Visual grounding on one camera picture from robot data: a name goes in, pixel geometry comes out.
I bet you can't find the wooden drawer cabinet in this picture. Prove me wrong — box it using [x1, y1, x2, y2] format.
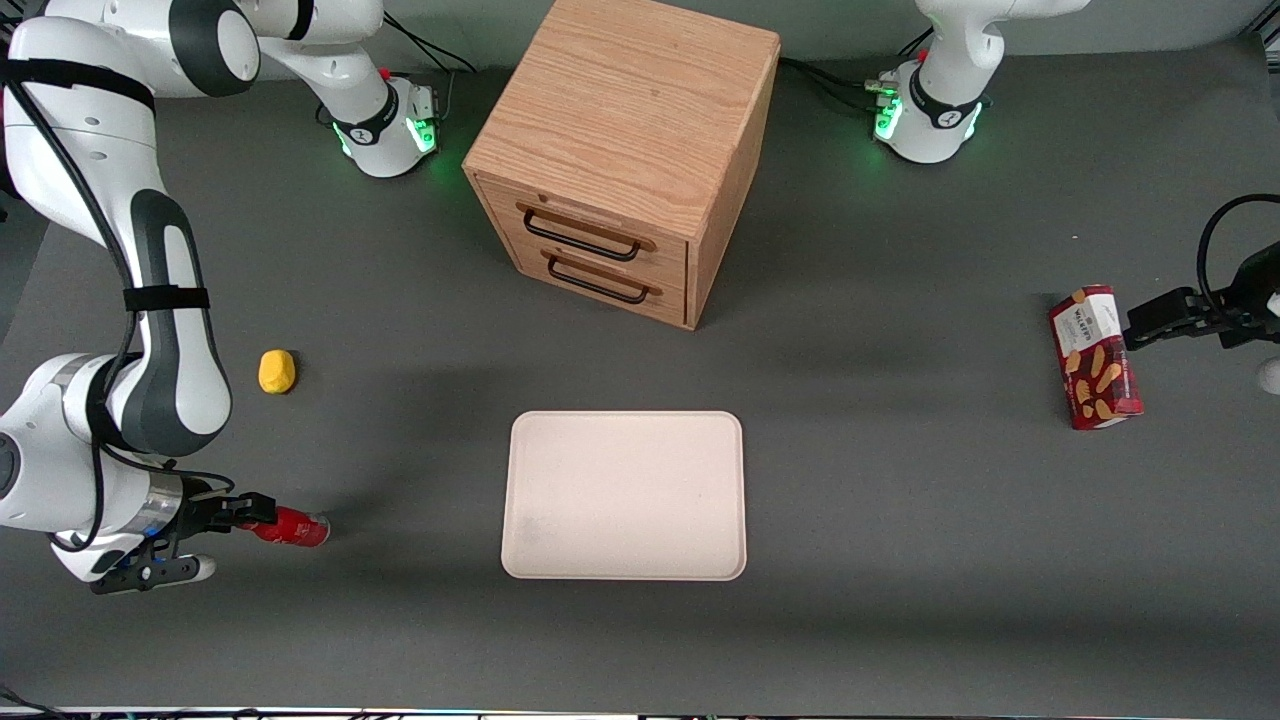
[463, 0, 782, 331]

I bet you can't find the black wire drawer handle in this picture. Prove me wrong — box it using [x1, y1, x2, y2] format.
[542, 250, 663, 305]
[518, 203, 658, 263]

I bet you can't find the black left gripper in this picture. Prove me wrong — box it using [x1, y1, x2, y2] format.
[1126, 243, 1280, 351]

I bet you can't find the black base cable bundle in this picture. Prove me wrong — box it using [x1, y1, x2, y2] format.
[778, 56, 898, 113]

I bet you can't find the dark grey table mat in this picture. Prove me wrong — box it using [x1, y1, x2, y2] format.
[0, 35, 1280, 715]

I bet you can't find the red snack box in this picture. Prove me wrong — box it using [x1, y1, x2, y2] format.
[1048, 284, 1145, 431]

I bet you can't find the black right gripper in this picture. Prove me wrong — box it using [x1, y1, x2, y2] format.
[150, 476, 279, 566]

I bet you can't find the red coke bottle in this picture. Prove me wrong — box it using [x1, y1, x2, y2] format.
[240, 506, 331, 548]

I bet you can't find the black looped gripper cable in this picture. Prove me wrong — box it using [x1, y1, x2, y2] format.
[1196, 194, 1280, 313]

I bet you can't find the cream rectangular tray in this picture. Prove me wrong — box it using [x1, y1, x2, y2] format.
[500, 410, 748, 582]

